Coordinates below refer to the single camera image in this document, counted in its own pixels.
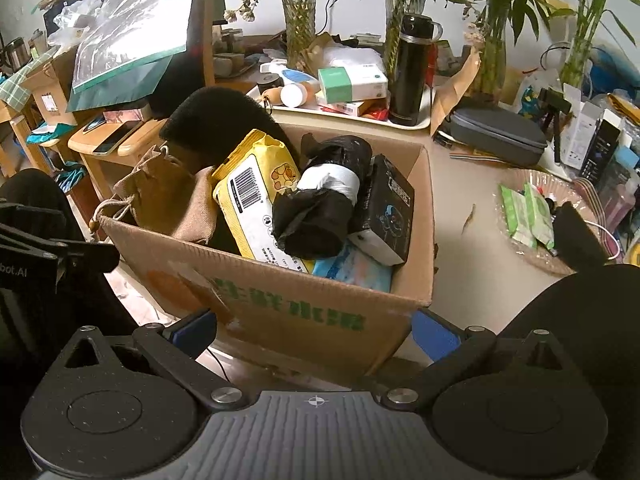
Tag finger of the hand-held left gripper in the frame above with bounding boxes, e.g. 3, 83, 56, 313
50, 240, 121, 273

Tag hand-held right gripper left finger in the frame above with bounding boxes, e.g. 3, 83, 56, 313
57, 307, 250, 409

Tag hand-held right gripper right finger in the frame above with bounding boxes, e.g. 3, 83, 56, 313
381, 308, 583, 407

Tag cardboard box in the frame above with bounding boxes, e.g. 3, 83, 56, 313
100, 122, 435, 376

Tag burlap drawstring pouch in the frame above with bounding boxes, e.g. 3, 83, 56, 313
90, 144, 221, 246

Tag blue soft tissue pack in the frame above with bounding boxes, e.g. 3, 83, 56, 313
312, 240, 393, 293

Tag small black printed box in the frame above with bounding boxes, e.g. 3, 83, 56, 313
347, 154, 416, 267

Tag yellow wet wipes pack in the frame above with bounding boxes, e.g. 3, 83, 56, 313
211, 129, 316, 273

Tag black garbage bag roll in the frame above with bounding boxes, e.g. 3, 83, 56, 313
271, 133, 373, 261

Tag person's left leg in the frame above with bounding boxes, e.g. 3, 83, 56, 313
0, 169, 131, 351

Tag smartphone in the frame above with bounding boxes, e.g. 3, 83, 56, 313
91, 120, 146, 156

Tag wooden stool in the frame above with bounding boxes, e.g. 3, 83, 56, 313
67, 115, 171, 201

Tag green wipes packet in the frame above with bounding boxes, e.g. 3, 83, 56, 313
522, 182, 556, 251
499, 184, 538, 251

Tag green checked cloth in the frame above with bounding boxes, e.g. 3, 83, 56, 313
0, 67, 36, 108

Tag brown shipping carton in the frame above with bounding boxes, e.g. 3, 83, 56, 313
22, 50, 81, 126

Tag metal kettle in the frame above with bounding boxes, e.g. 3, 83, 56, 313
2, 37, 31, 73

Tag black cloth bag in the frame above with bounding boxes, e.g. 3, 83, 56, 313
150, 50, 201, 116

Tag white tray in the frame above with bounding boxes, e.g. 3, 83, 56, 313
246, 77, 435, 133

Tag grey zip case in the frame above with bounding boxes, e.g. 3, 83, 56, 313
447, 106, 549, 167

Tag silver foil bag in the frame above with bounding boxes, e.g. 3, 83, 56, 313
66, 0, 201, 113

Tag red flat packet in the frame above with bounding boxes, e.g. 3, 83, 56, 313
317, 97, 391, 121

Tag brown paper bag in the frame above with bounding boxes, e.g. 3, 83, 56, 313
430, 49, 482, 136

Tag tall black box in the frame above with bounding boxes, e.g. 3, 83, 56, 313
582, 120, 623, 186

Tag tall white box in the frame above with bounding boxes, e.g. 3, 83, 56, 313
560, 100, 608, 171

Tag wooden rack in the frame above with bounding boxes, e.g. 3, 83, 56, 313
187, 0, 226, 87

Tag black thermos flask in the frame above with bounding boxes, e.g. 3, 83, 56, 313
389, 14, 445, 127

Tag green and white tissue box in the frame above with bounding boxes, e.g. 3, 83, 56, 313
317, 65, 390, 104

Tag white and orange jar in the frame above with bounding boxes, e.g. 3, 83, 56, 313
280, 81, 316, 107

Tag black mini tripod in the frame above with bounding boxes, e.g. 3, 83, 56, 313
537, 87, 573, 163

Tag blue and white bottle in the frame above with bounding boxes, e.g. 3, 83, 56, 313
260, 62, 318, 86

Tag glass vase with bamboo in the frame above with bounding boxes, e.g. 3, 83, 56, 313
470, 20, 508, 96
381, 0, 428, 56
560, 10, 601, 91

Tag white plastic bag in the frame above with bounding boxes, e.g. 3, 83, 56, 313
322, 42, 386, 70

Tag glass vase with flowers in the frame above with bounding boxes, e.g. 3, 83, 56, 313
276, 0, 321, 68

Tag black cable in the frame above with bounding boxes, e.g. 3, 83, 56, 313
207, 349, 237, 387

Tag rainbow ribbon cable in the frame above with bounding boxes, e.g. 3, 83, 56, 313
450, 150, 506, 163

